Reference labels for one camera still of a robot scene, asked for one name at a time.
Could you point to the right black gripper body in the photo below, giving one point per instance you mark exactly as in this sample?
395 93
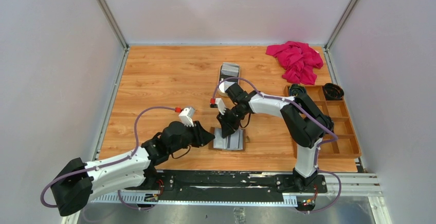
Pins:
232 117

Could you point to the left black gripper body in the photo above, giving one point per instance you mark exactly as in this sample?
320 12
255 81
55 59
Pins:
187 139

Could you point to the brown leather card holder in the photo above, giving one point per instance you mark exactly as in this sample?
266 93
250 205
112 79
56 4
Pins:
233 143

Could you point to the beige oval card tray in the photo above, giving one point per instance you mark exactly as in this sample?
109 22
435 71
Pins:
225 83

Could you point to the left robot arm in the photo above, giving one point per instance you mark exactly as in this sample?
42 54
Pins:
80 182

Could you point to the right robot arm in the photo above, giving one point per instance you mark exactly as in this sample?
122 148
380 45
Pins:
306 123

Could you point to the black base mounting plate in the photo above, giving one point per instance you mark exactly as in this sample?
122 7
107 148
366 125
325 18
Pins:
229 186

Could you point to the pink cloth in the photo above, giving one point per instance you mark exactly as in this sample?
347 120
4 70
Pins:
299 61

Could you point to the wooden compartment organizer tray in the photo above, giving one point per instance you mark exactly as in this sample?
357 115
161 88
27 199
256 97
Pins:
330 100

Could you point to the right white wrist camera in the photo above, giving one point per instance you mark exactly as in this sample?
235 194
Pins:
219 104

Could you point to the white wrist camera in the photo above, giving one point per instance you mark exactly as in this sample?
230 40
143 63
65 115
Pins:
219 104
186 115

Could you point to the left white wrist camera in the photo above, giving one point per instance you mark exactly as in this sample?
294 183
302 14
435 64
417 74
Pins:
186 115

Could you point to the aluminium rail frame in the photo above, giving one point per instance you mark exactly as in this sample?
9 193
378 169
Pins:
327 192

